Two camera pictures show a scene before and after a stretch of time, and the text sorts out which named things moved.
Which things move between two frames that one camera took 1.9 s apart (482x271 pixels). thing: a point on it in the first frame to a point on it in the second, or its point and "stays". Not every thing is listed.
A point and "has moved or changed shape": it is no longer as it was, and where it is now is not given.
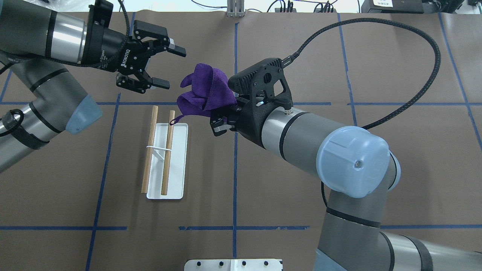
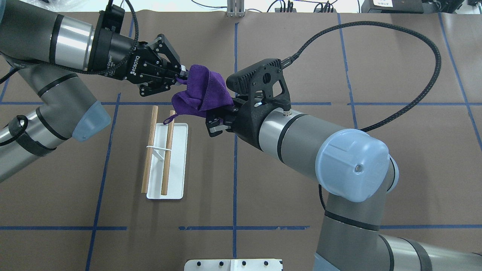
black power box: [392, 6] stays
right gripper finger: [238, 108] stays
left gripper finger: [156, 37] to [161, 45]
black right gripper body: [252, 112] stays
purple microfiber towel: [211, 89] has moved or changed shape
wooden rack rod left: [146, 175] stays
